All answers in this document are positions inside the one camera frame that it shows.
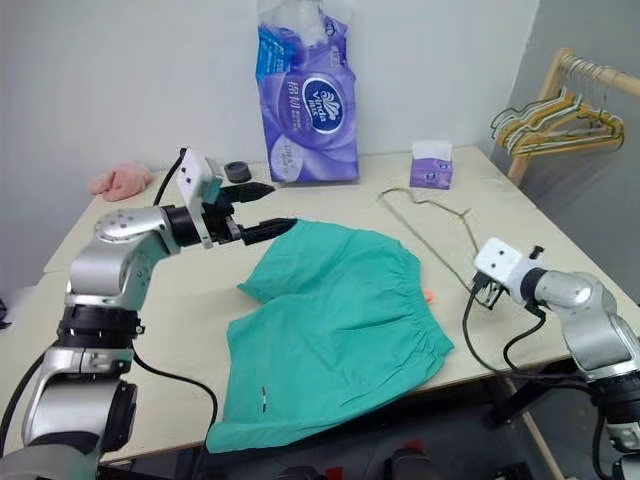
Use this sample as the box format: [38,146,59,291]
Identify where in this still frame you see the black table leg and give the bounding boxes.
[492,367,591,427]

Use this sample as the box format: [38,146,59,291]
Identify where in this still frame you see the green wire hanger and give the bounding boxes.
[489,85,577,147]

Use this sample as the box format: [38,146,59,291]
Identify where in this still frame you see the white wire hanger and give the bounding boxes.
[498,92,601,147]

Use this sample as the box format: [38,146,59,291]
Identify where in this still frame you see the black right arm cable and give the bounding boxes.
[462,287,591,386]

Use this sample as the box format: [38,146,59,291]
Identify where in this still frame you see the pink cloth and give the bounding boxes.
[88,161,154,203]

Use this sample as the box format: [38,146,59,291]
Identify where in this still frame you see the wooden clothes rack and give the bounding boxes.
[502,47,640,480]

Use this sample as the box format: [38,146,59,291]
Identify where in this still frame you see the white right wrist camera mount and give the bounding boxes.
[473,237,535,306]

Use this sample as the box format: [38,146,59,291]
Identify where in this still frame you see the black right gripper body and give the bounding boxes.
[472,272,507,301]

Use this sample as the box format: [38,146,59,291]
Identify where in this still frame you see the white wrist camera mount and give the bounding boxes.
[473,237,535,306]
[174,146,225,250]

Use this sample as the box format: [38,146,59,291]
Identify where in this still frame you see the purple Vinda tissue pack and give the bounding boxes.
[254,0,362,188]

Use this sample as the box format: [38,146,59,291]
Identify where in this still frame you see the bunch of wire hangers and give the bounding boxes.
[505,94,626,159]

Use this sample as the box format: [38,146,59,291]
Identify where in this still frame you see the green shorts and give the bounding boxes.
[205,219,456,455]

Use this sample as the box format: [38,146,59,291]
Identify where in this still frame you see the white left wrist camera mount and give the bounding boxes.
[174,146,225,250]

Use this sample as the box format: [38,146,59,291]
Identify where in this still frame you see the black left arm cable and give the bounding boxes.
[132,146,221,451]

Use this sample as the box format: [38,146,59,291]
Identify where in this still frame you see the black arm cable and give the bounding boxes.
[132,146,221,451]
[462,287,591,386]

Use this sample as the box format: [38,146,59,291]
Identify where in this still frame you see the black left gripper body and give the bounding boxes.
[202,187,247,247]

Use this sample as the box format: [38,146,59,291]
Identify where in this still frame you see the dark rounded shape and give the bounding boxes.
[383,439,442,480]

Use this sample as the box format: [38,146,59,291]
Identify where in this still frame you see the bare wire hanger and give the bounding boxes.
[377,186,477,296]

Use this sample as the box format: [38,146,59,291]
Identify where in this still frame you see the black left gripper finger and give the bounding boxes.
[242,217,300,247]
[222,181,277,204]

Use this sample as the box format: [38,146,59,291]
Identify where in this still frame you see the small purple tissue box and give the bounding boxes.
[409,140,454,190]

